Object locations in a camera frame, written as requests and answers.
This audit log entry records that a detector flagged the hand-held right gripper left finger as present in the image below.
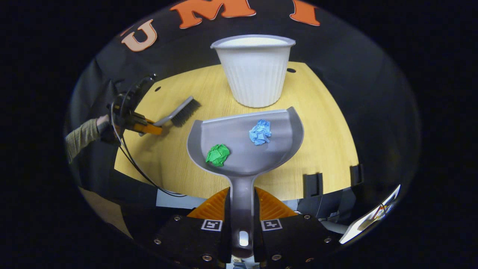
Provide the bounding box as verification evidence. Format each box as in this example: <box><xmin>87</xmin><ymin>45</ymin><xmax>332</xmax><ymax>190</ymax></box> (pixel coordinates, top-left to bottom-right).
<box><xmin>149</xmin><ymin>188</ymin><xmax>232</xmax><ymax>269</ymax></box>

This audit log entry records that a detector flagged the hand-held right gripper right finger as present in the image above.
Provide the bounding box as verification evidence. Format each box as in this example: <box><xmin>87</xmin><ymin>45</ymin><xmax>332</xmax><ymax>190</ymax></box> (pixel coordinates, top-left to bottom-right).
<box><xmin>255</xmin><ymin>187</ymin><xmax>337</xmax><ymax>269</ymax></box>

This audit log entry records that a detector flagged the small grey broom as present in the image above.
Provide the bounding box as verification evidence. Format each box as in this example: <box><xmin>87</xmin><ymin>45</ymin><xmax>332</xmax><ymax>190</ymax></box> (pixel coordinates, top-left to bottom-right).
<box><xmin>153</xmin><ymin>96</ymin><xmax>201</xmax><ymax>127</ymax></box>

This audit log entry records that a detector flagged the green paper ball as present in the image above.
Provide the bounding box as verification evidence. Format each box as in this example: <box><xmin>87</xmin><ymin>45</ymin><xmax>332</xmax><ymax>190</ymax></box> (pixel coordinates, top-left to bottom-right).
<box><xmin>205</xmin><ymin>144</ymin><xmax>230</xmax><ymax>167</ymax></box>

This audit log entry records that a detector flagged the grey dustpan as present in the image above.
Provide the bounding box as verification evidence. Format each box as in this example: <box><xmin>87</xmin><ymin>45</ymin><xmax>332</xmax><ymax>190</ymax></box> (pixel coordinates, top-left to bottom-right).
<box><xmin>187</xmin><ymin>106</ymin><xmax>305</xmax><ymax>258</ymax></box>

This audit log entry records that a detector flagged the blue paper ball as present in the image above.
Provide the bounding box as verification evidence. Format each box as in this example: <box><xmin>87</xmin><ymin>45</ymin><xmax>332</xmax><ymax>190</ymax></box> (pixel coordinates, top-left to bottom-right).
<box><xmin>249</xmin><ymin>119</ymin><xmax>272</xmax><ymax>146</ymax></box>

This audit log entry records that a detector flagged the white ribbed garbage bin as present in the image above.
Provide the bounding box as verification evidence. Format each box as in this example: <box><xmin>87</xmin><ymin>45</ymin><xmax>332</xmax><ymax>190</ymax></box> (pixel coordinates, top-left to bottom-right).
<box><xmin>210</xmin><ymin>34</ymin><xmax>296</xmax><ymax>108</ymax></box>

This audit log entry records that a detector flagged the wooden desktop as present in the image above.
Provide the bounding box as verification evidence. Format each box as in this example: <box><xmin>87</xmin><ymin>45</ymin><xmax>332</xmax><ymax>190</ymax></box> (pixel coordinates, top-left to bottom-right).
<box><xmin>114</xmin><ymin>62</ymin><xmax>361</xmax><ymax>201</ymax></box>

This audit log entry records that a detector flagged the black table clamp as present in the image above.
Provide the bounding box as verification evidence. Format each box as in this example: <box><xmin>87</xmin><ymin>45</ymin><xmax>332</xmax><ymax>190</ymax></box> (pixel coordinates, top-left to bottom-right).
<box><xmin>350</xmin><ymin>164</ymin><xmax>363</xmax><ymax>186</ymax></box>
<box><xmin>303</xmin><ymin>173</ymin><xmax>324</xmax><ymax>198</ymax></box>

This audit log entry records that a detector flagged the thin gripper cable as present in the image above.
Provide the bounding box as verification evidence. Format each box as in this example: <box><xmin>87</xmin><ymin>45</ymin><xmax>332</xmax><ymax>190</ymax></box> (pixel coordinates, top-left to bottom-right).
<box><xmin>111</xmin><ymin>101</ymin><xmax>187</xmax><ymax>197</ymax></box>

